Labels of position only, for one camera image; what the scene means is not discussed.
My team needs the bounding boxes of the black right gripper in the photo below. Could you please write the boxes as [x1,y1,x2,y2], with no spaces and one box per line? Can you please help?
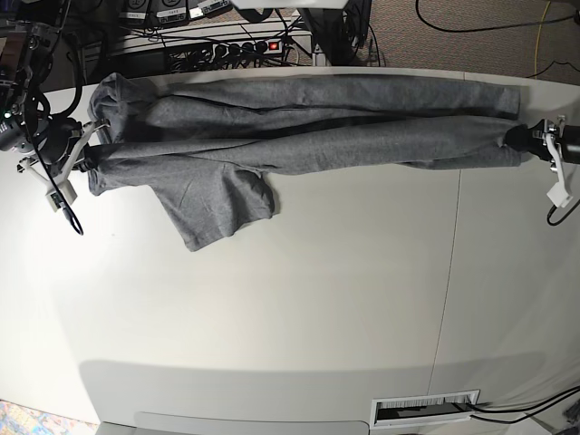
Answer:
[76,149,99,172]

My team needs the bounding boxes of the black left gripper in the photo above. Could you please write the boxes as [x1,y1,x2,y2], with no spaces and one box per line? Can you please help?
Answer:
[504,120,551,161]

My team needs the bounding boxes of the grey T-shirt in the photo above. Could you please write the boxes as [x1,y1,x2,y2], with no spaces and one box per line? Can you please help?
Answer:
[88,73,522,251]

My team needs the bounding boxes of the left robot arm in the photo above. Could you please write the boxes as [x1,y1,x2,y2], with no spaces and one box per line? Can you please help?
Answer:
[504,119,579,165]

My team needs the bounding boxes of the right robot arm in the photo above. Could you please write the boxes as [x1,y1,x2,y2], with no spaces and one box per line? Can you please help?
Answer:
[1,1,97,178]

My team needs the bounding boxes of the black power adapters on floor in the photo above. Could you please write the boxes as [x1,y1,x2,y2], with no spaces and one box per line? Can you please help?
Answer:
[119,0,231,26]

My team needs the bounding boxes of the grey table leg column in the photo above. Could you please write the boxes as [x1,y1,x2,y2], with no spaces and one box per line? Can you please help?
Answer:
[299,8,333,67]

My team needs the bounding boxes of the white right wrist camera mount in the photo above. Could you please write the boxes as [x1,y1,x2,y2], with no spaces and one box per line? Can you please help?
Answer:
[17,118,111,211]

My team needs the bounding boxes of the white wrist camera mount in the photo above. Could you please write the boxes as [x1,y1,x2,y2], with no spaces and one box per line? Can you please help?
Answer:
[17,118,111,211]
[541,115,573,208]

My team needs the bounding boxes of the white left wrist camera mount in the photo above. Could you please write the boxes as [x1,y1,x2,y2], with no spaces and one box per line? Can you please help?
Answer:
[541,115,573,208]

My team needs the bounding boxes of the yellow cable on floor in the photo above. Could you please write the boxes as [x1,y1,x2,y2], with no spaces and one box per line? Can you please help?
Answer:
[532,0,552,76]

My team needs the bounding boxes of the black power strip red switch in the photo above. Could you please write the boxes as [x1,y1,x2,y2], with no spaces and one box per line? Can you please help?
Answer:
[212,39,285,60]

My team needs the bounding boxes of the black cables at table edge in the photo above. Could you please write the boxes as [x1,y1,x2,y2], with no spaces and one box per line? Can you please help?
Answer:
[455,385,580,423]

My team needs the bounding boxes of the white cable grommet slot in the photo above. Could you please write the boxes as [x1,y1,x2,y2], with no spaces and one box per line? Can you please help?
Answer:
[370,390,480,430]

